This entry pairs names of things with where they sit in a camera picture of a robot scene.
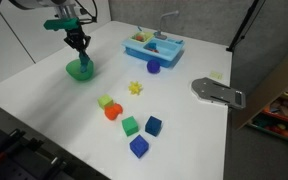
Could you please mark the blue toy cup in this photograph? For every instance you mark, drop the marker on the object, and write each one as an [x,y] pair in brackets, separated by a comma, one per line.
[153,46]

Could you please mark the yellow spiky toy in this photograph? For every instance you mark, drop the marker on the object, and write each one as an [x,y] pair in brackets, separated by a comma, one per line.
[135,88]

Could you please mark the black equipment bench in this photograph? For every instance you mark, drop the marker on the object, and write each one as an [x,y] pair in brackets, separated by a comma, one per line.
[17,160]

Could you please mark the orange animal toy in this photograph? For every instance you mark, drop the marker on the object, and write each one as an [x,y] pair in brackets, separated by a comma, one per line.
[113,112]

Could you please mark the colourful toy storage bins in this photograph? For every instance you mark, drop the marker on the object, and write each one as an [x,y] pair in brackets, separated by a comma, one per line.
[285,115]

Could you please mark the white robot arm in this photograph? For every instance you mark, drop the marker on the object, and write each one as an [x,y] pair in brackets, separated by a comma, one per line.
[42,3]

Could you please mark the lime green cube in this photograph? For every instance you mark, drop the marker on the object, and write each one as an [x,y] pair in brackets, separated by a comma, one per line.
[104,101]

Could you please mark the green bowl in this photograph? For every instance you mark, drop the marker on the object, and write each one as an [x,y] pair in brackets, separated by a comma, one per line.
[75,71]

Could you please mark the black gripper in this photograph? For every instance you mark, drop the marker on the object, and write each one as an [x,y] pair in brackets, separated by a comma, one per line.
[74,35]

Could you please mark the dark blue cube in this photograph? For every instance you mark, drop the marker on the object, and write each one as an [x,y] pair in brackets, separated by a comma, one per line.
[153,125]

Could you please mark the light blue toy sink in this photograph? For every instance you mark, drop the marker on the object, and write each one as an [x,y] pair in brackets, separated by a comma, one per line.
[165,50]

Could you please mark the bright blue cube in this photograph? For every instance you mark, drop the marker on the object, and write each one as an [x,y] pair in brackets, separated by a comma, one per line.
[139,146]

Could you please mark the black camera stand pole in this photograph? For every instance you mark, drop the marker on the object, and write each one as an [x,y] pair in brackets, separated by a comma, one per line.
[244,25]

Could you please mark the purple ball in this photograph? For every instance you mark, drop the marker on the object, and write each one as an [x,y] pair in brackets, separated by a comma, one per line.
[153,66]

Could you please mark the light blue toy figure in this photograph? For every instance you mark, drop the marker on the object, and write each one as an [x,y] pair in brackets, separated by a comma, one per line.
[83,70]

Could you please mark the grey metal mounting plate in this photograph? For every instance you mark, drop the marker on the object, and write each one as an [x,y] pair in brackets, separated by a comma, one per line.
[217,91]

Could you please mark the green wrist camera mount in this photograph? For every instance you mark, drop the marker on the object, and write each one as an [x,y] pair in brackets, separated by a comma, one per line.
[62,24]

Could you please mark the yellow-green toy dish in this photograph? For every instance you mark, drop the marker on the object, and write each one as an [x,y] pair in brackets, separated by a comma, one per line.
[139,36]

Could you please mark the pale yellow small pad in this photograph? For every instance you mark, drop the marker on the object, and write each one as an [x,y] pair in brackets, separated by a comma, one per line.
[216,75]

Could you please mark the grey toy faucet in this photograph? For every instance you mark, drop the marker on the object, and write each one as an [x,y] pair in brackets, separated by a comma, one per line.
[165,21]

